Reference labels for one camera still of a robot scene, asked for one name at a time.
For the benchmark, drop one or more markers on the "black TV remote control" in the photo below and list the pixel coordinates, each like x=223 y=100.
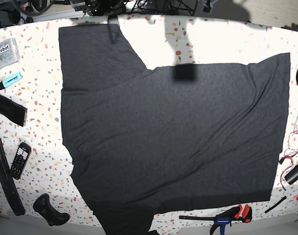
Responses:
x=20 y=160

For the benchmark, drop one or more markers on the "black blue bar clamp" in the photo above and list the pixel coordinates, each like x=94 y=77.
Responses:
x=239 y=213

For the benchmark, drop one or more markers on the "clear LeRobot parts box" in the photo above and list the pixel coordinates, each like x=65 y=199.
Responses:
x=9 y=52

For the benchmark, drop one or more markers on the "long black tube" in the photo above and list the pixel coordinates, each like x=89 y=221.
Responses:
x=8 y=185

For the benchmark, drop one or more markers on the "small black rod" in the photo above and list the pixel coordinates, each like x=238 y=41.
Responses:
x=276 y=204

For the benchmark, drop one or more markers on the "black folded cloth strip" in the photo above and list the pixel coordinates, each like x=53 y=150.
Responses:
x=13 y=111

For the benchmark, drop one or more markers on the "dark grey T-shirt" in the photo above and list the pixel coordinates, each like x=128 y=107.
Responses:
x=175 y=138

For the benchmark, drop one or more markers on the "turquoise highlighter pen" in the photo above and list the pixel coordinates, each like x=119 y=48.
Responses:
x=10 y=80

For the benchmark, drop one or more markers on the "black game controller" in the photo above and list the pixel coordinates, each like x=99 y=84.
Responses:
x=43 y=207

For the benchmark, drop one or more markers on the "black cylinder right edge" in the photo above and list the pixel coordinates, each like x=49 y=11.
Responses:
x=292 y=176

